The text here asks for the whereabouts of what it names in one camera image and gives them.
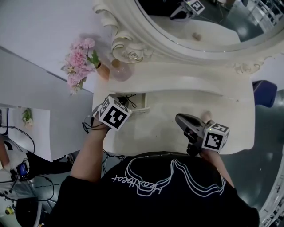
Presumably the black eyelash curler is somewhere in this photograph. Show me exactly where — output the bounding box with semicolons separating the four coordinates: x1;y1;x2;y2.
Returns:
124;93;137;109

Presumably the white small drawer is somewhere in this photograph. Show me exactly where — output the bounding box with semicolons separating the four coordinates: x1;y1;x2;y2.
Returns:
106;92;151;116
218;94;253;106

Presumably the pink round glass bottle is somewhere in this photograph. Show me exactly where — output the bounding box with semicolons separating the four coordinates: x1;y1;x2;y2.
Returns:
110;59;135;82

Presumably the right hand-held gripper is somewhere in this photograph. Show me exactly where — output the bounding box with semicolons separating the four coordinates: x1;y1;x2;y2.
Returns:
175;113;230;157

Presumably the person's left forearm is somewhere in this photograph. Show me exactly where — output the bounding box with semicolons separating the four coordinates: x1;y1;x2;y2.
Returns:
70;124;111;180

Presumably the tan flower vase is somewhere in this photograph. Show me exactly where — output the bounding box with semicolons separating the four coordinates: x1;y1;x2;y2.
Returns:
95;62;111;81

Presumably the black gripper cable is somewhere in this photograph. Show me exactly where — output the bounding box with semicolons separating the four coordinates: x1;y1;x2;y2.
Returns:
82;114;110;135

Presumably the white ornate oval mirror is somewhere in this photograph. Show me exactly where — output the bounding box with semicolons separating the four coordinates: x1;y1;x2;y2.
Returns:
92;0;284;76

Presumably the pink flower bouquet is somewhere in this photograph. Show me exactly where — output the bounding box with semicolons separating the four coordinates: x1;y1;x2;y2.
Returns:
61;37;100;95

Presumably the small flower decoration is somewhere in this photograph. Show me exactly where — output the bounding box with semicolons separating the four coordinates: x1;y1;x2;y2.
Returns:
21;108;34;129

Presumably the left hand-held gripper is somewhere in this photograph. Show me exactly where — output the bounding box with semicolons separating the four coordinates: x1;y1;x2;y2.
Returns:
92;94;133;131

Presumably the dark blue chair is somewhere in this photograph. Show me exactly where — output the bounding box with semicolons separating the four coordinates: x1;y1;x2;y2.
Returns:
252;80;278;108

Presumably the closed white small drawer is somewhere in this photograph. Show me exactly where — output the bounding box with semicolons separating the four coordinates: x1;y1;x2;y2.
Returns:
218;94;253;106

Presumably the cream vanity dressing table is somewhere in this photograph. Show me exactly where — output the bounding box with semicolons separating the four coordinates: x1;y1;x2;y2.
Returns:
92;64;256;156

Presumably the person's black printed t-shirt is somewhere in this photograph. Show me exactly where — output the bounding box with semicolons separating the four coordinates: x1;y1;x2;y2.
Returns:
50;152;260;227

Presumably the person's right forearm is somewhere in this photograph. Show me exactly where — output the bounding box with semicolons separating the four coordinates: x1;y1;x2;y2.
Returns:
201;149;235;188

